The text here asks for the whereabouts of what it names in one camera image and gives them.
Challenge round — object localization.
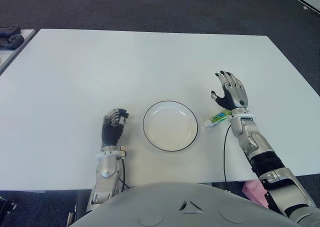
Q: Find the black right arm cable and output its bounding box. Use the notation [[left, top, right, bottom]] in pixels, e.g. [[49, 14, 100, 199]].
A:
[[223, 123, 233, 192]]

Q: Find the black floor equipment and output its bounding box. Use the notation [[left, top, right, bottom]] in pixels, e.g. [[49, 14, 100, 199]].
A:
[[0, 196, 17, 215]]

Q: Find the grey robot torso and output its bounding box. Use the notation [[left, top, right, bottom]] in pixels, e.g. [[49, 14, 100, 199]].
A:
[[72, 181, 305, 227]]

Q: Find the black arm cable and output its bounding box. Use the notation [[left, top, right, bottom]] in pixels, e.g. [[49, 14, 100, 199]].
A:
[[223, 123, 233, 192], [118, 156, 131, 190]]

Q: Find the left robot hand black silver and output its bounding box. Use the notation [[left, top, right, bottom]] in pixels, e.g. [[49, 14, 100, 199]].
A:
[[101, 108, 130, 148]]

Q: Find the green toothpaste tube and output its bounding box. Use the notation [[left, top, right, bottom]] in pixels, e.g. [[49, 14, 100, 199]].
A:
[[204, 109, 233, 129]]

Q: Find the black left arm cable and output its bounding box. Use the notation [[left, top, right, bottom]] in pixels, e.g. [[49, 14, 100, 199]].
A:
[[118, 156, 131, 190]]

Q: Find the pink cardboard box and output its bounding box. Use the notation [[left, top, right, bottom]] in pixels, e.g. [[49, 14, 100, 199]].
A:
[[241, 180, 270, 209]]

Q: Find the black table leg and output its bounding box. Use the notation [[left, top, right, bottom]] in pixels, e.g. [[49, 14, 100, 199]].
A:
[[74, 189, 93, 220]]

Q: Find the right robot hand black silver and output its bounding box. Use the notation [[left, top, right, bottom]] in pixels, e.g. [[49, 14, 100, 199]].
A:
[[210, 70, 249, 111]]

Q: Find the white plate black rim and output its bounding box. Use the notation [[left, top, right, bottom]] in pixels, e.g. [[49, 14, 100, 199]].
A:
[[142, 100, 200, 153]]

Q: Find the black game controller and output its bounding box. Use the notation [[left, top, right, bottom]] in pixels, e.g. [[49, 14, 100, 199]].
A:
[[0, 24, 21, 36], [0, 34, 25, 50]]

